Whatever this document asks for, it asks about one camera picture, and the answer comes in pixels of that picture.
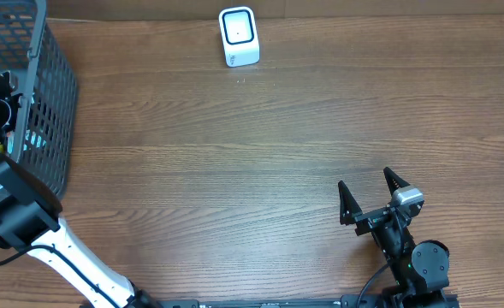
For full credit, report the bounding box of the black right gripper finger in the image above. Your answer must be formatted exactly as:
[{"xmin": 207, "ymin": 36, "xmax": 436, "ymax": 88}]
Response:
[
  {"xmin": 383, "ymin": 167, "xmax": 410, "ymax": 195},
  {"xmin": 338, "ymin": 181, "xmax": 363, "ymax": 225}
]

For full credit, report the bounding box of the grey plastic mesh basket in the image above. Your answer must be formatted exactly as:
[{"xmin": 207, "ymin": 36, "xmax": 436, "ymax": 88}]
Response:
[{"xmin": 0, "ymin": 0, "xmax": 79, "ymax": 198}]

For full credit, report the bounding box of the teal plastic packet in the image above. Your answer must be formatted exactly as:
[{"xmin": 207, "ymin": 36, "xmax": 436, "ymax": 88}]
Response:
[{"xmin": 23, "ymin": 129, "xmax": 47, "ymax": 151}]

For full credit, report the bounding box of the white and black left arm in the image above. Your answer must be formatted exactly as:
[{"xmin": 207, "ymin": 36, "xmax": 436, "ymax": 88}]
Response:
[{"xmin": 0, "ymin": 72, "xmax": 158, "ymax": 307}]

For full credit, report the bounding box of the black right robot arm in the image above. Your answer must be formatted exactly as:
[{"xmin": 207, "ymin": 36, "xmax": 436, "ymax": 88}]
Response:
[{"xmin": 338, "ymin": 167, "xmax": 459, "ymax": 307}]

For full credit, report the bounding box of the white barcode scanner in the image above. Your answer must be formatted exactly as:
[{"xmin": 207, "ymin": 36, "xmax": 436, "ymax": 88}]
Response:
[{"xmin": 218, "ymin": 6, "xmax": 260, "ymax": 68}]

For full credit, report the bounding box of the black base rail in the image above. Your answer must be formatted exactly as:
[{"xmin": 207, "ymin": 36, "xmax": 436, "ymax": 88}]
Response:
[{"xmin": 158, "ymin": 294, "xmax": 397, "ymax": 308}]

